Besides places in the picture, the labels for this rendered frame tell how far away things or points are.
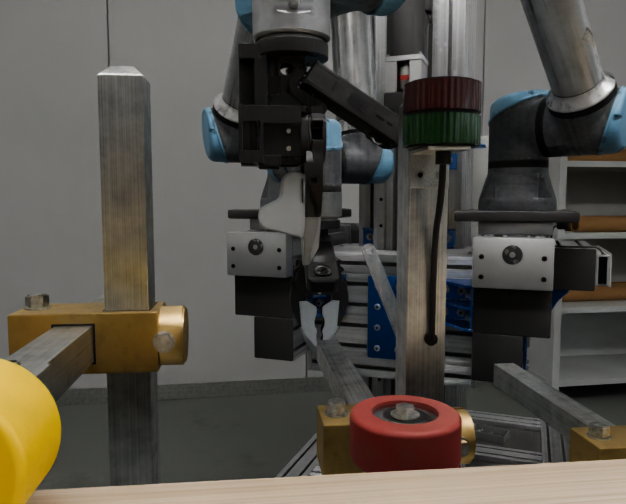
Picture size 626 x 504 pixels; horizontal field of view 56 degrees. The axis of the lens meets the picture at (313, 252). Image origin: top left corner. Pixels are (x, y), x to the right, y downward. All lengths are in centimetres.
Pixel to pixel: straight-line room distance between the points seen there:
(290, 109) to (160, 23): 272
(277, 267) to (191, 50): 217
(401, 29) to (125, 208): 100
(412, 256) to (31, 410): 32
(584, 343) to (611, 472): 349
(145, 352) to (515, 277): 73
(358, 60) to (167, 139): 216
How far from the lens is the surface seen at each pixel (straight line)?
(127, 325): 49
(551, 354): 327
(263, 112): 55
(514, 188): 120
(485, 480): 37
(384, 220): 134
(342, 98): 57
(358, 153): 102
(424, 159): 50
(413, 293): 51
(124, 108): 50
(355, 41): 108
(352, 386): 64
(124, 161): 49
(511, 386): 84
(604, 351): 397
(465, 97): 46
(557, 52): 109
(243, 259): 121
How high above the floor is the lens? 106
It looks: 5 degrees down
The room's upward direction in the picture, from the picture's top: straight up
